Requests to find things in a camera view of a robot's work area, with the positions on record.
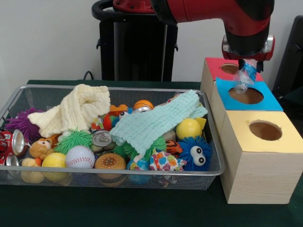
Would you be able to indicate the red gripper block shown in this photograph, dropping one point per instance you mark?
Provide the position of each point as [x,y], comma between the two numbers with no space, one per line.
[248,57]

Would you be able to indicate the crushed clear plastic bottle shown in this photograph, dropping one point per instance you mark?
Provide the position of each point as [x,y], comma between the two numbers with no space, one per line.
[246,75]

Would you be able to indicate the light blue cloth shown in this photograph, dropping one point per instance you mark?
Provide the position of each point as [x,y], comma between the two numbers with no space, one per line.
[154,118]

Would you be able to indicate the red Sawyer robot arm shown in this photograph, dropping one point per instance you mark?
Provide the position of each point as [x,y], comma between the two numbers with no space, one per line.
[213,11]

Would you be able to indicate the wooden box with three holes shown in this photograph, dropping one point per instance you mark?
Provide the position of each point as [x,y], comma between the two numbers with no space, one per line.
[258,175]

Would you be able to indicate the shallow clear mesh bin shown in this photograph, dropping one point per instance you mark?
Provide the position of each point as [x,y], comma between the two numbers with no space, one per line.
[94,180]

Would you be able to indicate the black flat panel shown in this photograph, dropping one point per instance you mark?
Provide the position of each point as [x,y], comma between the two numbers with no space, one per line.
[291,59]

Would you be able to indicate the dark green tablecloth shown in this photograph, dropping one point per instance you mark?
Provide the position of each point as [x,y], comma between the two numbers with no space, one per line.
[142,208]
[296,97]

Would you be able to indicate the blue fuzzy googly-eyed toy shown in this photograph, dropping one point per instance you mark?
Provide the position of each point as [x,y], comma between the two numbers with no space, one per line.
[187,151]

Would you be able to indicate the crushed can with silver top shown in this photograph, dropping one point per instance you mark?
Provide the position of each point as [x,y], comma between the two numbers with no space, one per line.
[102,138]

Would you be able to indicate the toy burger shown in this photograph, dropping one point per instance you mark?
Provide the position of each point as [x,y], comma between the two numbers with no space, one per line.
[110,162]

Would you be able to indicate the cream yellow cloth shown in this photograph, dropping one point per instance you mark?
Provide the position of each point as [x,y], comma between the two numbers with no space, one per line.
[71,111]

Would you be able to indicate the green spiky ball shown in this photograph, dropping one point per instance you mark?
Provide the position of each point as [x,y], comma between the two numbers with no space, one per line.
[75,140]

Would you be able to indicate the white baseball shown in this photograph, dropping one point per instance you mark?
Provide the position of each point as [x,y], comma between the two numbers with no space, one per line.
[79,157]

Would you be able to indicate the yellow tennis ball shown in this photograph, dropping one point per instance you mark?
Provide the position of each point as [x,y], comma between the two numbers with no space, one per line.
[54,160]

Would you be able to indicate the purple spiky ball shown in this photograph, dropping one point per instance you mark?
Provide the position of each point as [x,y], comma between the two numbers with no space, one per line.
[20,120]

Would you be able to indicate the crushed red soda can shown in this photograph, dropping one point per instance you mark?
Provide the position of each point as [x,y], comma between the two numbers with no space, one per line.
[14,142]

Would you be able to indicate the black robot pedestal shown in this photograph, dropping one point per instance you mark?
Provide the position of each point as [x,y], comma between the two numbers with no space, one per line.
[139,52]

